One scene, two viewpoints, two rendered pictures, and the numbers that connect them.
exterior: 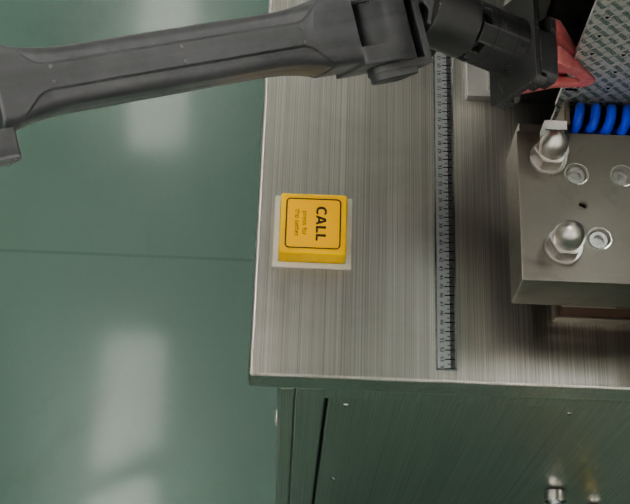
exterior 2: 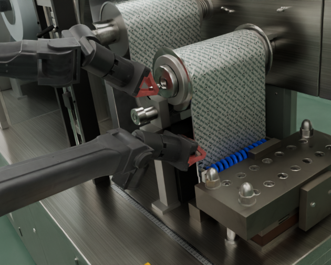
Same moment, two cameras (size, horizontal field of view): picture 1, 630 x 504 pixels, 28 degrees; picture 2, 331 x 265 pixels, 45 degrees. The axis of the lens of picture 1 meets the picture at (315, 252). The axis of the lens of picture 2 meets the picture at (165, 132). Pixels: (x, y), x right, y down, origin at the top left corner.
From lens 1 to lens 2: 61 cm
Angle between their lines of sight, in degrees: 44
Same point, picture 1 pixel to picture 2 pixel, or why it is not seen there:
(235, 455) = not seen: outside the picture
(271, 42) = (91, 149)
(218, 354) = not seen: outside the picture
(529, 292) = (250, 226)
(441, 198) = (183, 244)
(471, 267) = (216, 256)
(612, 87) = (212, 154)
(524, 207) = (221, 200)
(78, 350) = not seen: outside the picture
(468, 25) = (156, 137)
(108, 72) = (23, 171)
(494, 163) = (190, 224)
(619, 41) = (206, 127)
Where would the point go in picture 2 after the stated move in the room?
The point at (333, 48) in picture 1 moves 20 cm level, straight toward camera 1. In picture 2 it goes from (116, 147) to (182, 196)
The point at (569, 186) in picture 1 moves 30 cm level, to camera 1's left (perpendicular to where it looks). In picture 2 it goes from (228, 186) to (107, 249)
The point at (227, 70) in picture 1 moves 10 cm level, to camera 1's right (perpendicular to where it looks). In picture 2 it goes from (79, 162) to (135, 140)
